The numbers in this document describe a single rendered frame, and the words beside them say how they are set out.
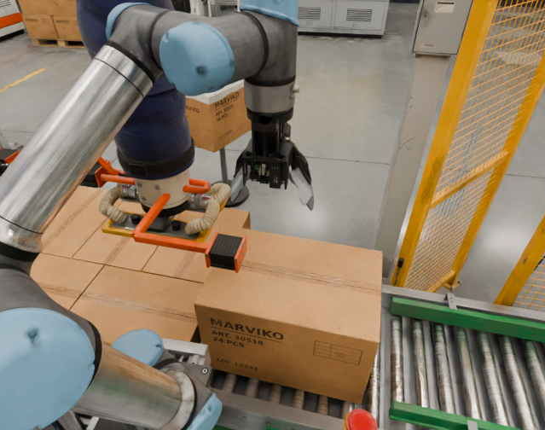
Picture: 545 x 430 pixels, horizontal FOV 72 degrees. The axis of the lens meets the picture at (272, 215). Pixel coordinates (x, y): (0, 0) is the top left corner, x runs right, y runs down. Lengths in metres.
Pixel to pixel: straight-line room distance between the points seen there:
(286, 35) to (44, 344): 0.43
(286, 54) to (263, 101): 0.07
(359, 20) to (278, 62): 7.82
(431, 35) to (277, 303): 1.27
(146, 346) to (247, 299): 0.52
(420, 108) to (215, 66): 1.64
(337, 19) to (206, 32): 7.91
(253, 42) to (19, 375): 0.42
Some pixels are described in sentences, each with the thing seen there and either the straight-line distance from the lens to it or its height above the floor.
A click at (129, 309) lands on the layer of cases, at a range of 1.88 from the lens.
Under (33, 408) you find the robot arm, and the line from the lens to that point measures 0.47.
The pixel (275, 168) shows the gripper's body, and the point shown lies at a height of 1.64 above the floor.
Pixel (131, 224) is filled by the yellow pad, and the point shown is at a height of 1.17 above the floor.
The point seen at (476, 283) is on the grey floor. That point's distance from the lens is 2.92.
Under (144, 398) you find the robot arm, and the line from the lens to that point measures 0.64.
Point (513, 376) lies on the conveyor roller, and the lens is 1.85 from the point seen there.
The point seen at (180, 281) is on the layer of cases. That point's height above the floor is 0.54.
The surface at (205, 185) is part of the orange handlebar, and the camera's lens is 1.20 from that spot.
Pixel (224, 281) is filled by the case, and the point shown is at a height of 0.95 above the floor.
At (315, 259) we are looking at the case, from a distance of 1.41.
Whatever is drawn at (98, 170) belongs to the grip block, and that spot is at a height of 1.30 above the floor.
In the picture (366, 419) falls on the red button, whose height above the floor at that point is 1.04.
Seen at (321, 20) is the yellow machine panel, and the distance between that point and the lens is 8.36.
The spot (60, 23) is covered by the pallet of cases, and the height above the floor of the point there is 0.41.
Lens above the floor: 1.95
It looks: 39 degrees down
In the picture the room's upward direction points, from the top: straight up
